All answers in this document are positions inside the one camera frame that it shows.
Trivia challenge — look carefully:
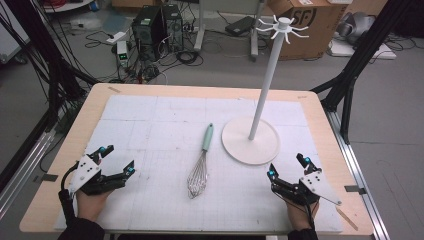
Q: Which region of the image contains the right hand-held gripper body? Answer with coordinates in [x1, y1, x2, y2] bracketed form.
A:
[271, 169, 343, 207]

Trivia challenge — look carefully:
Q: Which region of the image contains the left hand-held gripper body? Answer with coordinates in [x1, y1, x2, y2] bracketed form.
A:
[68, 153, 118, 197]

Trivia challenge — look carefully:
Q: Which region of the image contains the white hook stand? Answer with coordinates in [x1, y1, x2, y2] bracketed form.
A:
[221, 14, 310, 166]

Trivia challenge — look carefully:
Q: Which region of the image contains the whisk with green handle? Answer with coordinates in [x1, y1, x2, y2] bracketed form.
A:
[186, 122, 215, 200]

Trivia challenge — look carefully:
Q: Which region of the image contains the person's right hand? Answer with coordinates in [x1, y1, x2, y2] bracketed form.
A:
[285, 197, 321, 232]

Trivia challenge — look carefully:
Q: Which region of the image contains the person's left hand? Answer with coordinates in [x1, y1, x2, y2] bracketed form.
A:
[76, 189, 112, 223]

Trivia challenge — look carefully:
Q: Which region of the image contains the black table clamp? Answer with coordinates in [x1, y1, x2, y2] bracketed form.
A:
[343, 184, 368, 196]
[32, 173, 60, 183]

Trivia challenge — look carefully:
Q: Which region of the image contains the wooden table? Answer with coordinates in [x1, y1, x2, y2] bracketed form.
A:
[18, 82, 375, 237]

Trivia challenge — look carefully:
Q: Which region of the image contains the white grid mat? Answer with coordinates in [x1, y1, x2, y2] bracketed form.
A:
[53, 94, 344, 234]

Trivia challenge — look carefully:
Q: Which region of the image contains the white power supply unit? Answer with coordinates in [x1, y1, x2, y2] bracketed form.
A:
[116, 40, 130, 68]

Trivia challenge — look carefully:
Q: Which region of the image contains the white power strip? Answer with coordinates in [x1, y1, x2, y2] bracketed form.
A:
[105, 31, 128, 45]

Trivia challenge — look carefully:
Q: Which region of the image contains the large black computer tower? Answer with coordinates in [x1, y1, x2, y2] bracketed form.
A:
[131, 4, 168, 62]

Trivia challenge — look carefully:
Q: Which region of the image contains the white floor board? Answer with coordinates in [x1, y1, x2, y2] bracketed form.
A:
[329, 37, 398, 61]

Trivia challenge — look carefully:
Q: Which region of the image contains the cardboard box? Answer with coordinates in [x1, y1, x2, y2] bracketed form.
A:
[265, 0, 352, 62]

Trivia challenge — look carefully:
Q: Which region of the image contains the white stand leg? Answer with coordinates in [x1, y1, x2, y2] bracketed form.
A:
[193, 0, 207, 52]
[249, 0, 267, 62]

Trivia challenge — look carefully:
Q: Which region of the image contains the slim black computer tower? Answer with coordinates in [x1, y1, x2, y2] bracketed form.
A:
[161, 3, 185, 53]

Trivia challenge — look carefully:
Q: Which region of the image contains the grey bag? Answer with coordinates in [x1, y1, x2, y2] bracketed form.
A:
[335, 11, 377, 47]

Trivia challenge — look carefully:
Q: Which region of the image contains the flat black box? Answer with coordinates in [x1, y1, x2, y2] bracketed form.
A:
[224, 15, 257, 37]

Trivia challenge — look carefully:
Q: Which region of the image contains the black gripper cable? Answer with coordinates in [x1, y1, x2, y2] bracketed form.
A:
[58, 164, 80, 228]

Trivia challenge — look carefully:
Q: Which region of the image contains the aluminium rail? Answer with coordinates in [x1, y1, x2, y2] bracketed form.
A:
[324, 109, 390, 240]
[0, 129, 57, 219]

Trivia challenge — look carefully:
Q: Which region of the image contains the black metal frame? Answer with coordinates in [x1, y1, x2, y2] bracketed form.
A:
[0, 0, 100, 133]
[310, 0, 415, 145]

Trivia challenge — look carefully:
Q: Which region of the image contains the coiled black cable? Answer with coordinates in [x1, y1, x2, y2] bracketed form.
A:
[175, 49, 205, 67]

